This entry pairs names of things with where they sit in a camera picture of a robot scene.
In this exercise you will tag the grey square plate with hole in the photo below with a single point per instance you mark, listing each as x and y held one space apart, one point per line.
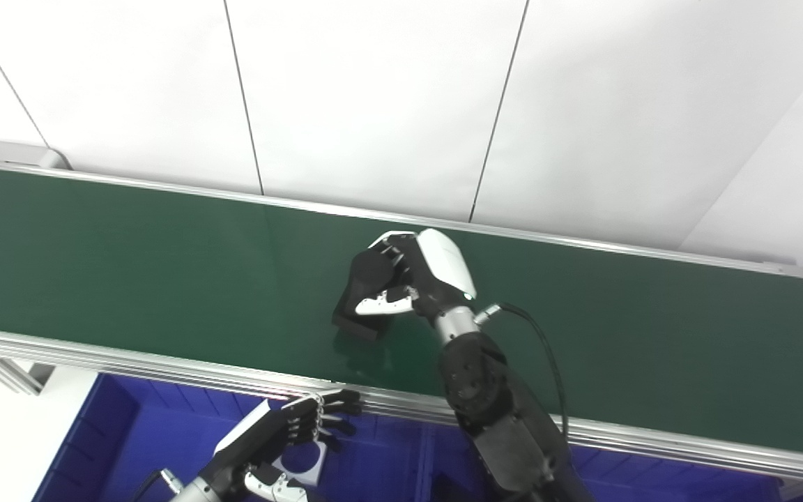
314 473

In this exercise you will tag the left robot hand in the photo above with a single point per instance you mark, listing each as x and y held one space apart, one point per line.
255 446

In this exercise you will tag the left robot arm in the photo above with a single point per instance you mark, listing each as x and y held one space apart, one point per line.
196 493

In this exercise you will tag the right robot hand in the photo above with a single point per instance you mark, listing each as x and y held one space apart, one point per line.
447 268

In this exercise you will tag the blue bin with grey parts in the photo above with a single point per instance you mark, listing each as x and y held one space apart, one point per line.
143 439

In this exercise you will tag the black block with cylinder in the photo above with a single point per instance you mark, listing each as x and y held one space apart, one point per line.
366 279

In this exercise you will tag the green conveyor belt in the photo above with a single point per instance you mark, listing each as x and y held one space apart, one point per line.
164 369
129 258

